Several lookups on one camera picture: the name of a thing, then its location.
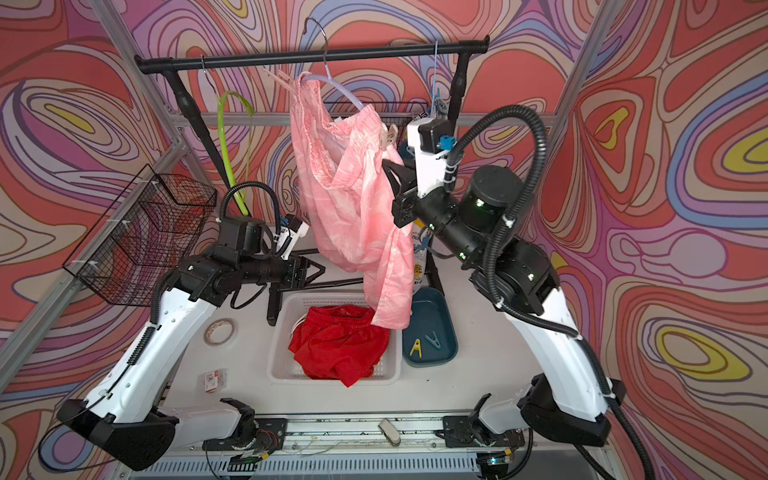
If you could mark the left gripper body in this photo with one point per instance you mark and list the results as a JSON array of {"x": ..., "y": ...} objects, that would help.
[{"x": 291, "y": 268}]

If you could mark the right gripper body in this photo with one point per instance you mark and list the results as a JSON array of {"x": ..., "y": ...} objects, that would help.
[{"x": 440, "y": 209}]

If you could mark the pink tie-dye shorts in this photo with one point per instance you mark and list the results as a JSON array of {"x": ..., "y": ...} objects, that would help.
[{"x": 347, "y": 199}]

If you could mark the red shorts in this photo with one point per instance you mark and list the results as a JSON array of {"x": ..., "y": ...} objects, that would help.
[{"x": 339, "y": 343}]

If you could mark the yellow clothespin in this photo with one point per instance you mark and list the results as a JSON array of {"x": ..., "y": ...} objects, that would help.
[{"x": 416, "y": 349}]

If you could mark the teal grey clothespin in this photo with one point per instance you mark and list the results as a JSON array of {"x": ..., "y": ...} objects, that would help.
[{"x": 434, "y": 340}]

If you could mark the lavender wire hanger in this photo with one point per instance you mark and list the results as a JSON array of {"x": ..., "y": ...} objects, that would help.
[{"x": 327, "y": 78}]

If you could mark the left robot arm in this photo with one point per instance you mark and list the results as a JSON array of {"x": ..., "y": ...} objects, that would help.
[{"x": 120, "y": 415}]

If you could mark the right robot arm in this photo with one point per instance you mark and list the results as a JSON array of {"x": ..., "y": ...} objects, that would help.
[{"x": 572, "y": 400}]

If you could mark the white printed graphic shorts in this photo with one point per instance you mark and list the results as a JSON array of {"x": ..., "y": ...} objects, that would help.
[{"x": 419, "y": 253}]

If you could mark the light blue hanger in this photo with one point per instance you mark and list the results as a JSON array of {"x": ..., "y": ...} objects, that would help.
[{"x": 436, "y": 107}]

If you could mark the beige clothespin right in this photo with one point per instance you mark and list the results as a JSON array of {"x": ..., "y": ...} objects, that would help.
[{"x": 388, "y": 135}]

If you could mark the beige clothespin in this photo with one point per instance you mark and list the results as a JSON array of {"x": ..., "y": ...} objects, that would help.
[
  {"x": 283, "y": 80},
  {"x": 388, "y": 135}
]

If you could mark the roll of tape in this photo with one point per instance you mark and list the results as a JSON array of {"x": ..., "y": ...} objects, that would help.
[{"x": 220, "y": 332}]

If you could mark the teal plastic tray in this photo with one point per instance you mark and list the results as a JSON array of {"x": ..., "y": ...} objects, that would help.
[{"x": 429, "y": 312}]

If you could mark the paperclip box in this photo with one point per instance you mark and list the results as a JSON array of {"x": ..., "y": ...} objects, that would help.
[{"x": 214, "y": 381}]

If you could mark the beige clothespin left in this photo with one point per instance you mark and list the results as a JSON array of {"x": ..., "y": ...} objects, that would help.
[{"x": 283, "y": 80}]

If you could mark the black clothes rack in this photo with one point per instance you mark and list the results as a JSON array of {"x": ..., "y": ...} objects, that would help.
[{"x": 169, "y": 68}]

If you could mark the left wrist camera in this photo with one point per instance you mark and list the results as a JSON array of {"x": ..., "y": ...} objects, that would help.
[{"x": 292, "y": 228}]

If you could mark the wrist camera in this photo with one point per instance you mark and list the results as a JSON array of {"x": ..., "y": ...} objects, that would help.
[
  {"x": 431, "y": 140},
  {"x": 292, "y": 228}
]

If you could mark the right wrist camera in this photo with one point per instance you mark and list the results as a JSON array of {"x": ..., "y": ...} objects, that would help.
[{"x": 431, "y": 140}]

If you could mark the black wire basket rear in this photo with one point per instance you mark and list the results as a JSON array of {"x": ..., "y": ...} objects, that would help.
[{"x": 396, "y": 113}]

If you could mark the black wire basket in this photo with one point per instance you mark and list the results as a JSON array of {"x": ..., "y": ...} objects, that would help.
[
  {"x": 396, "y": 113},
  {"x": 158, "y": 220}
]

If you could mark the black wire basket left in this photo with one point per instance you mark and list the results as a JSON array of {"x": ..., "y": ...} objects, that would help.
[{"x": 158, "y": 220}]

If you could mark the white pedal on rail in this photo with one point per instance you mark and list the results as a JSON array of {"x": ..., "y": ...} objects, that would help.
[{"x": 390, "y": 432}]

